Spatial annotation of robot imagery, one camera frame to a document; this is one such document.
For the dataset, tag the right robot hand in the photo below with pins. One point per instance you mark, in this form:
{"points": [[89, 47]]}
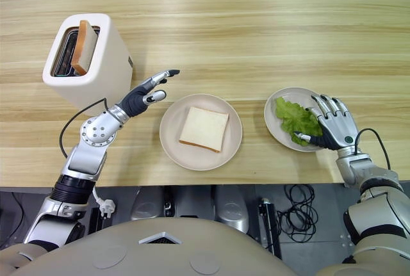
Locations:
{"points": [[338, 125]]}

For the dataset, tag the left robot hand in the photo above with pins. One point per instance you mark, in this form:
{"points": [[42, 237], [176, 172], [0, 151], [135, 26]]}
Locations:
{"points": [[136, 100]]}

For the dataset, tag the green lettuce leaf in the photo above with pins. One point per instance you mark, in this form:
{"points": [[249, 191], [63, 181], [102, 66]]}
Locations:
{"points": [[294, 117]]}

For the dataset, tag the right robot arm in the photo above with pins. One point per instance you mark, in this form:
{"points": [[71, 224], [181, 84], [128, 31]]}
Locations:
{"points": [[381, 205]]}

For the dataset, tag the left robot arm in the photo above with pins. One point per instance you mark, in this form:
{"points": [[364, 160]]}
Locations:
{"points": [[89, 156]]}

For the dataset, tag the cream toaster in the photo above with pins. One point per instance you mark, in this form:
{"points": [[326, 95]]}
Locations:
{"points": [[105, 64]]}

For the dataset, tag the beige plate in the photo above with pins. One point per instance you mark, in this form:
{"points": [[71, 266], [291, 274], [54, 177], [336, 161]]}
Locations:
{"points": [[173, 148], [272, 122]]}

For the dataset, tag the bread slice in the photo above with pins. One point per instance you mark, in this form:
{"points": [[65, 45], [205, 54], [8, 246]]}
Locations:
{"points": [[205, 128], [84, 48]]}

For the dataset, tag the robot body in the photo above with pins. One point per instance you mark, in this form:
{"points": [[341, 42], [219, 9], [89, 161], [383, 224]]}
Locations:
{"points": [[153, 253]]}

